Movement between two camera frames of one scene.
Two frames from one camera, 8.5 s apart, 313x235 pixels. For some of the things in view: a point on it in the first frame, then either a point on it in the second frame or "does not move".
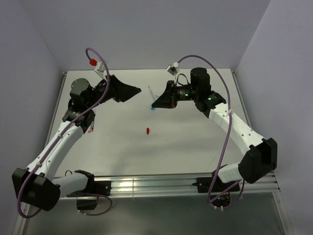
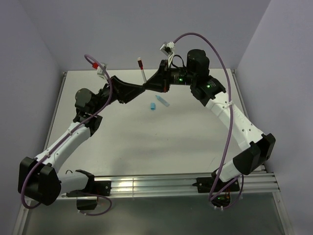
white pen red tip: (151, 94) → (143, 74)
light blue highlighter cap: (151, 107) does not move
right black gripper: (167, 100) → (159, 82)
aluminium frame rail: (180, 183) does not move
